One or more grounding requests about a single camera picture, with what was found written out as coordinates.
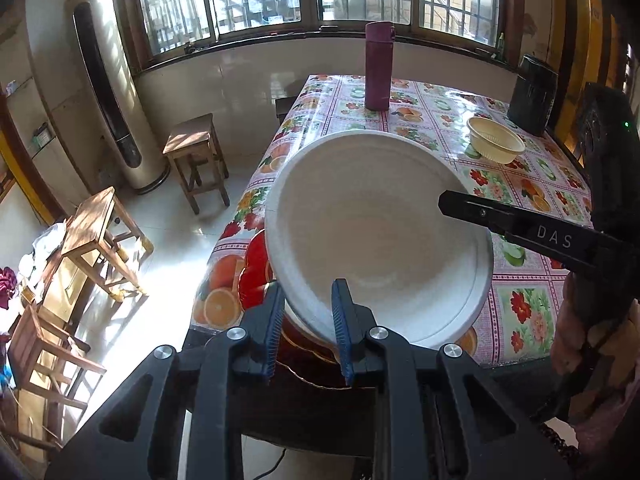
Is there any black cylindrical container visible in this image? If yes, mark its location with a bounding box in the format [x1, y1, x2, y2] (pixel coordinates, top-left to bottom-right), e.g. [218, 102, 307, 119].
[506, 54, 558, 136]

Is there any red wedding plate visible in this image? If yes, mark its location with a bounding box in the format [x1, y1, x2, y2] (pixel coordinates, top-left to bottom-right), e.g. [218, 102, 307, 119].
[238, 230, 346, 390]

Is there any white tower air conditioner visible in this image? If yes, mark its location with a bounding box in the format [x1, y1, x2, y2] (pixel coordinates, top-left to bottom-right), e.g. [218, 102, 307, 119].
[65, 0, 169, 194]

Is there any maroon thermos bottle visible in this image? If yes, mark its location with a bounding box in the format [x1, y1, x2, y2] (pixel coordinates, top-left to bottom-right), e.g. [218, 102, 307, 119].
[364, 22, 395, 112]

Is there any floral fruit tablecloth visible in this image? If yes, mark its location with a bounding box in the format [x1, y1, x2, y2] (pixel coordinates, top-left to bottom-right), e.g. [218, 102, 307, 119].
[191, 75, 591, 365]

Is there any person's hand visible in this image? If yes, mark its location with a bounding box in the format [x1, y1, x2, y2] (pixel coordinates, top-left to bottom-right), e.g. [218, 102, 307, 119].
[551, 273, 639, 458]

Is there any large white bowl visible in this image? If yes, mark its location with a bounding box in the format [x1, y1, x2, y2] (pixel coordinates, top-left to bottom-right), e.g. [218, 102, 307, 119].
[265, 130, 494, 349]

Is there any large cream plastic bowl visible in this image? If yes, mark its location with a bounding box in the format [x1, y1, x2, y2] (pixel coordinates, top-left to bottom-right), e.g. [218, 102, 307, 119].
[466, 117, 525, 165]

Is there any dark wooden stool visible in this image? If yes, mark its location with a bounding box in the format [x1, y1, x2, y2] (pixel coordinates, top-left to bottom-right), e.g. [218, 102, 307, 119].
[163, 113, 230, 214]

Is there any brown framed window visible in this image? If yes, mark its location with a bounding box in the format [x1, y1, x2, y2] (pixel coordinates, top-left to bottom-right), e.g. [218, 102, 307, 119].
[115, 0, 524, 73]

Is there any near wooden stool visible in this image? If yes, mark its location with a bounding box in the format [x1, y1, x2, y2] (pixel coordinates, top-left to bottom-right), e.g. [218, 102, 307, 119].
[8, 306, 106, 411]

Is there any light wooden stool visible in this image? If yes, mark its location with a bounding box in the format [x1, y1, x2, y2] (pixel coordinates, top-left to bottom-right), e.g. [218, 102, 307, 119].
[61, 186, 154, 302]

